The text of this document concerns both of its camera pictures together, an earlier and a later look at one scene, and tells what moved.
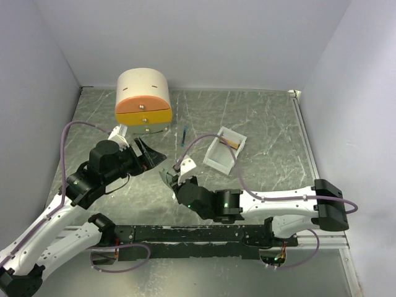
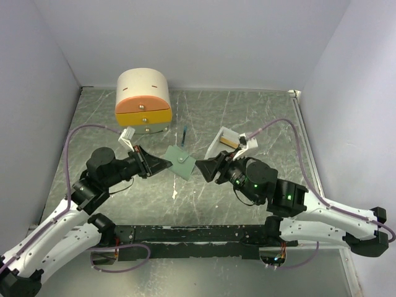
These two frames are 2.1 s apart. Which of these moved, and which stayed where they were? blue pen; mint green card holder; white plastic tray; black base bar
Moved: mint green card holder
Stayed: white plastic tray; blue pen; black base bar
